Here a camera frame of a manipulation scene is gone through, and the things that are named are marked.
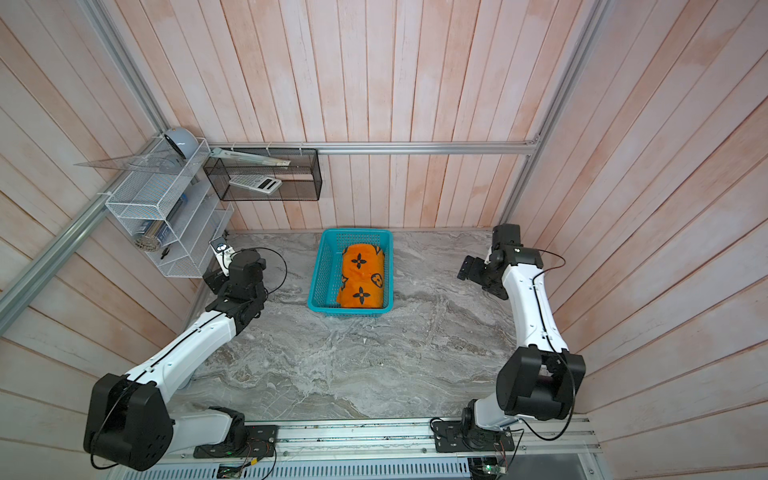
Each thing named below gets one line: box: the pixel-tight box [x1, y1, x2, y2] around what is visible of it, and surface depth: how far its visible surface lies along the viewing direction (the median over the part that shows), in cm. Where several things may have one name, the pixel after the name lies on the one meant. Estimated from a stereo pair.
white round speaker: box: [164, 127, 199, 160], surface depth 85 cm
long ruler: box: [210, 147, 291, 167], surface depth 92 cm
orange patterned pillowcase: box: [336, 243, 385, 309], surface depth 98 cm
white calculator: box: [228, 175, 283, 195], surface depth 100 cm
